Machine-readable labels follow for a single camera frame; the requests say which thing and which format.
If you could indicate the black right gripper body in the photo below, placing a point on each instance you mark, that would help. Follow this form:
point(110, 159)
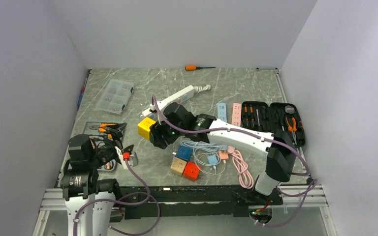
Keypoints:
point(159, 129)

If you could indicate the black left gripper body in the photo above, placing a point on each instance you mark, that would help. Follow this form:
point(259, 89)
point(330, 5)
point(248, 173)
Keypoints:
point(107, 151)

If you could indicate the yellow cube adapter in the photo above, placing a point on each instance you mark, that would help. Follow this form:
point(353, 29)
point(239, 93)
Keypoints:
point(144, 127)

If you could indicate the blue cube charger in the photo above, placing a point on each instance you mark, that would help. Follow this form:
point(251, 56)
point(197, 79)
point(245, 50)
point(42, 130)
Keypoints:
point(183, 153)

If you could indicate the peach cube charger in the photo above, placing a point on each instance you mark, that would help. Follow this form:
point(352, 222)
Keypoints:
point(178, 166)

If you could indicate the red cube adapter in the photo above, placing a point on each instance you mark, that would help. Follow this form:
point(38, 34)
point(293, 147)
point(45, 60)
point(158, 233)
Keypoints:
point(191, 171)

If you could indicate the white power strip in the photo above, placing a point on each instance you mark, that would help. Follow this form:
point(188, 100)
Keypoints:
point(179, 97)

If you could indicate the light blue charger plug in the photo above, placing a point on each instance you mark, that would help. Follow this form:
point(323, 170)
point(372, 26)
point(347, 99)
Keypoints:
point(212, 160)

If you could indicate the white round plug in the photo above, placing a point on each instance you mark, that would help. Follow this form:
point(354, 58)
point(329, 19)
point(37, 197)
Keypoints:
point(199, 89)

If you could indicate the light blue power strip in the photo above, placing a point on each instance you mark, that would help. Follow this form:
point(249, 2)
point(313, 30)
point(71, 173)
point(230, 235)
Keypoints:
point(222, 114)

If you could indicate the small pink plug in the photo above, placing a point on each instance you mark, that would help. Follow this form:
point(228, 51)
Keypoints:
point(223, 154)

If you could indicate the pink round plug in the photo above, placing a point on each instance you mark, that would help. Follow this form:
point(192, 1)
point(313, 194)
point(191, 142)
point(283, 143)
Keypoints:
point(230, 149)

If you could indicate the pink power strip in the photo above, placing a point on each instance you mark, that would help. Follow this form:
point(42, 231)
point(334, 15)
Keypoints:
point(236, 114)

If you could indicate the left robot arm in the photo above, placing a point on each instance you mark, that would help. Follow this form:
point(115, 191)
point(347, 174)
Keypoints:
point(88, 200)

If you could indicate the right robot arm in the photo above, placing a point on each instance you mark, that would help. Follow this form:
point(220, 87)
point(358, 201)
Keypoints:
point(278, 148)

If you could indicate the grey open tool case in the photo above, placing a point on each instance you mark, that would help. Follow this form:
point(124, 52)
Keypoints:
point(98, 138)

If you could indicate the clear plastic screw organizer box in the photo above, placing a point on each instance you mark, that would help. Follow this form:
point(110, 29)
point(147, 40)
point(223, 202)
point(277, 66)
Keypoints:
point(115, 96)

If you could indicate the blue red pen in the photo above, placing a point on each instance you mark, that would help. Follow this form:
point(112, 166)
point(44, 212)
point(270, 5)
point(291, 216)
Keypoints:
point(81, 93)

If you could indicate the orange screwdriver at back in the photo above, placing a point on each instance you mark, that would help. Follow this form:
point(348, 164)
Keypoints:
point(194, 68)

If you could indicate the black open tool case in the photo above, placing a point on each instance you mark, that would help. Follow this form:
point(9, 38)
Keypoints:
point(259, 116)

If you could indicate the long nose orange pliers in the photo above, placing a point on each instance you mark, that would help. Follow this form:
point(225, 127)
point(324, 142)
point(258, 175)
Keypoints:
point(292, 127)

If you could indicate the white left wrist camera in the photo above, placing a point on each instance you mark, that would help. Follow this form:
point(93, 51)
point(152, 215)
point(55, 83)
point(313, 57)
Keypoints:
point(127, 157)

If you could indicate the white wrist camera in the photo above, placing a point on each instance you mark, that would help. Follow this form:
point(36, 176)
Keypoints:
point(127, 157)
point(152, 109)

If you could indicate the orange handled combination pliers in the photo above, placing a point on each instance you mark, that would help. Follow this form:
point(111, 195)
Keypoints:
point(106, 127)

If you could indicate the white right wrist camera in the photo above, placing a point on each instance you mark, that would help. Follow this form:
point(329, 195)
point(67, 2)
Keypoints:
point(152, 109)

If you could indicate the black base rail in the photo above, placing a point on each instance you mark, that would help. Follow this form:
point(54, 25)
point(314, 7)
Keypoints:
point(193, 200)

